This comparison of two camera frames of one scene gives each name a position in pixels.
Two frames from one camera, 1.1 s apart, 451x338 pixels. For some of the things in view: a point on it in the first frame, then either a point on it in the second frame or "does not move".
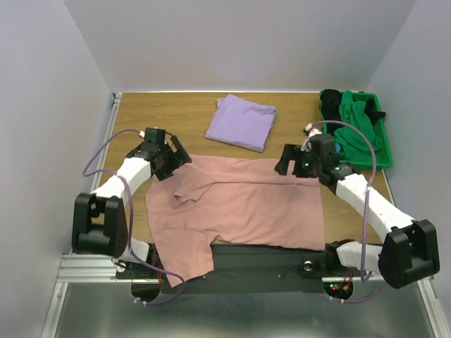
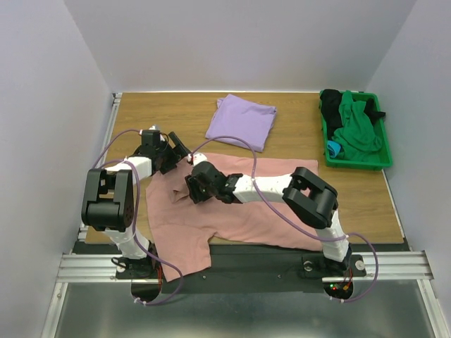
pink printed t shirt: (235, 201) does not move
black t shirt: (330, 99) does not move
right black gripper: (294, 162) → (192, 190)
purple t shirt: (242, 122) does not move
